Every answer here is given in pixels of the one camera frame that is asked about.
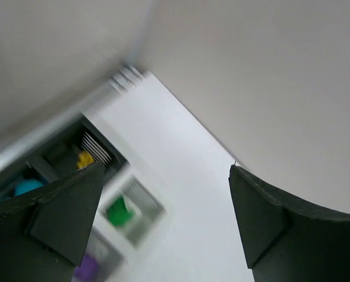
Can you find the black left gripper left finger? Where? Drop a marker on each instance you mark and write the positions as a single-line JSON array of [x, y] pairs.
[[44, 232]]

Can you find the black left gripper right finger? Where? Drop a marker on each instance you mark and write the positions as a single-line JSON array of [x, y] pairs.
[[286, 238]]

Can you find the teal round flower lego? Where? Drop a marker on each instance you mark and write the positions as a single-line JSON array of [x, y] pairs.
[[26, 186]]

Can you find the purple butterfly wing lego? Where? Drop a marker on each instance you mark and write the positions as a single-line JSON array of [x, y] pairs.
[[88, 269]]

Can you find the green number three lego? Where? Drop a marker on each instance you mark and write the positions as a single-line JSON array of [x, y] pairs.
[[118, 214]]

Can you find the yellow striped green bee lego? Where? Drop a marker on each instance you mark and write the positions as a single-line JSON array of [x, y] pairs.
[[84, 159]]

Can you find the black slatted container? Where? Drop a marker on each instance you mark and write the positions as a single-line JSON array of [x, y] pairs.
[[58, 156]]

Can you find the white slatted container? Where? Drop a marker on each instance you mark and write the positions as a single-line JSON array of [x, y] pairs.
[[128, 222]]

